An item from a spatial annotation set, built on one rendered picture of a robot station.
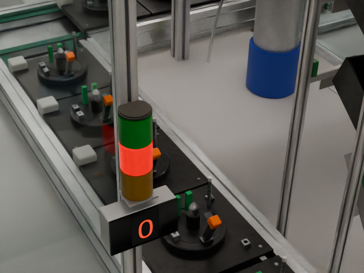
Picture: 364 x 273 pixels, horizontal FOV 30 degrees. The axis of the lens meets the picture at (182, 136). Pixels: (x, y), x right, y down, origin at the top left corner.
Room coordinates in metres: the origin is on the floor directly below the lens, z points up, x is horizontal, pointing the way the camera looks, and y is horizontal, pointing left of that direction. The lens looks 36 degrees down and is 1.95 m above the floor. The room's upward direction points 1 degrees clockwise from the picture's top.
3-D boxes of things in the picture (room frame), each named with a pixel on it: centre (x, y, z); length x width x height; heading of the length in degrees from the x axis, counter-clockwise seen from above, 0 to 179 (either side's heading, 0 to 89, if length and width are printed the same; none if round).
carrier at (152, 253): (1.03, -0.03, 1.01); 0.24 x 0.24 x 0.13; 30
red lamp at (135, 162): (0.81, 0.07, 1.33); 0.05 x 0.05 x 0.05
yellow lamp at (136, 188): (0.81, 0.07, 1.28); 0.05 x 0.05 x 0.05
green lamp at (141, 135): (0.81, 0.07, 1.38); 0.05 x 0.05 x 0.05
